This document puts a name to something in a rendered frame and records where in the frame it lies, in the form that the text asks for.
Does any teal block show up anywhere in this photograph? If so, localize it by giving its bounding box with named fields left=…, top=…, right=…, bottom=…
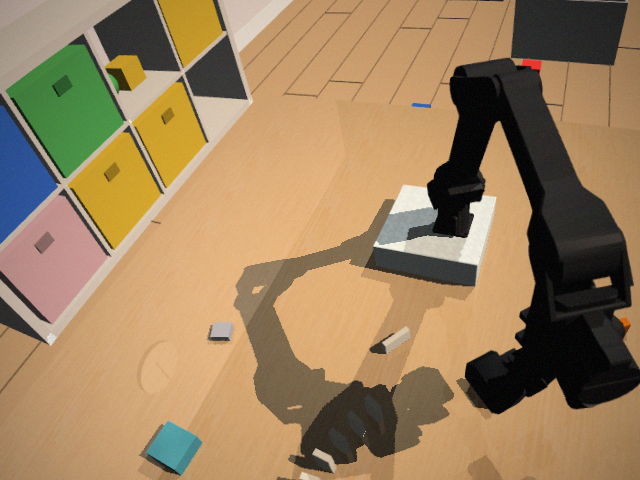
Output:
left=146, top=421, right=202, bottom=476

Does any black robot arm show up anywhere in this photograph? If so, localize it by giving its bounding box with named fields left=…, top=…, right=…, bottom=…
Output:
left=427, top=58, right=640, bottom=410

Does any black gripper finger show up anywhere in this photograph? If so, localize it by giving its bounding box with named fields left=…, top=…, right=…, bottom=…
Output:
left=501, top=348, right=548, bottom=397
left=542, top=371, right=556, bottom=385

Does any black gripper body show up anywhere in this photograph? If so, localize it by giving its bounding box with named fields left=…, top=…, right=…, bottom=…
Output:
left=465, top=307, right=557, bottom=414

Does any orange rectangular block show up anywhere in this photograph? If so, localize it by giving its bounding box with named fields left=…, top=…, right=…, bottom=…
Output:
left=619, top=317, right=631, bottom=333

